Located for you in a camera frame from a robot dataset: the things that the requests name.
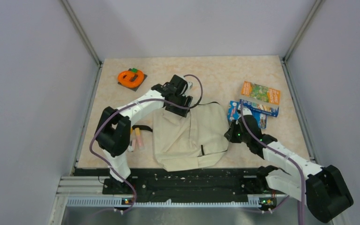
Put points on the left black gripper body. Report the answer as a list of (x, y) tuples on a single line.
[(176, 110)]

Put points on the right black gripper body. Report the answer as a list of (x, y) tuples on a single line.
[(236, 135)]

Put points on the cream canvas backpack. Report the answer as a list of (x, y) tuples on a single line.
[(180, 144)]

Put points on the pink orange highlighter pen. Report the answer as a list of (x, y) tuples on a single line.
[(139, 139)]

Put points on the pink white correction tape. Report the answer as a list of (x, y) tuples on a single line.
[(131, 146)]

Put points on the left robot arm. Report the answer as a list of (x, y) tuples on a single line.
[(114, 128)]

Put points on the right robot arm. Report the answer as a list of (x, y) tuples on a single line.
[(320, 189)]

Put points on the blue book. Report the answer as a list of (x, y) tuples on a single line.
[(260, 112)]

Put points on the orange green book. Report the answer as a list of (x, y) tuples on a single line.
[(260, 94)]

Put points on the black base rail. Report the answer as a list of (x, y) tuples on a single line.
[(222, 185)]

